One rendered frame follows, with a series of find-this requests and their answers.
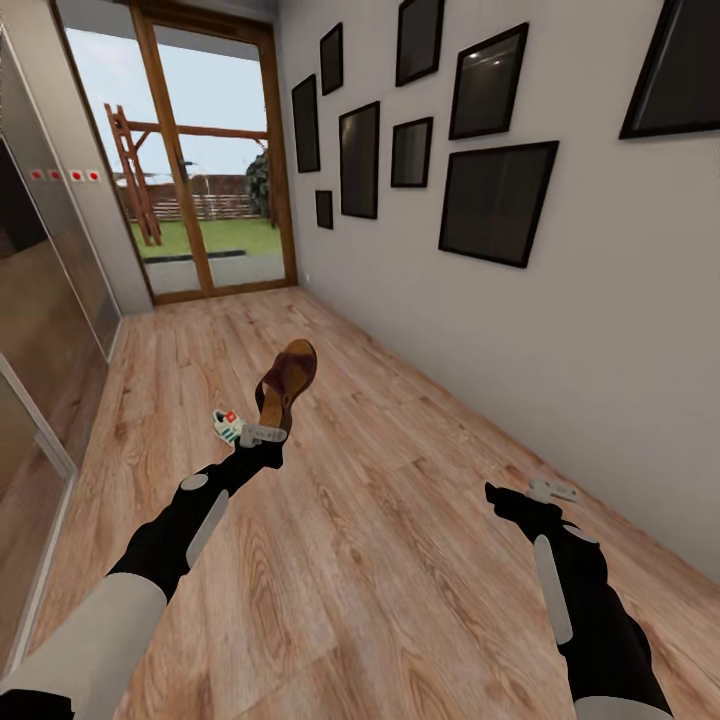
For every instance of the door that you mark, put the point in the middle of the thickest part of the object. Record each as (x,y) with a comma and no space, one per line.
(185,105)

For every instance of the gym shoe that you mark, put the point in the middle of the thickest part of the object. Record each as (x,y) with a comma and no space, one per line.
(227,426)

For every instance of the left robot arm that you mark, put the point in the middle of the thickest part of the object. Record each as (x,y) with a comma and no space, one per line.
(82,670)

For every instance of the sandal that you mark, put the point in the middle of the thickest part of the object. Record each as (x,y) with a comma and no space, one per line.
(292,373)

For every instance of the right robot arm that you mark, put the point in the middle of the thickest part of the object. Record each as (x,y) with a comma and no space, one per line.
(608,656)

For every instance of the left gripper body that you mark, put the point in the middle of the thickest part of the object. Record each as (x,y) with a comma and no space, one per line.
(266,454)

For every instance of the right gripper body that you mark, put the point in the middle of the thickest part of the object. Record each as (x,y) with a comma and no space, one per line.
(518,508)

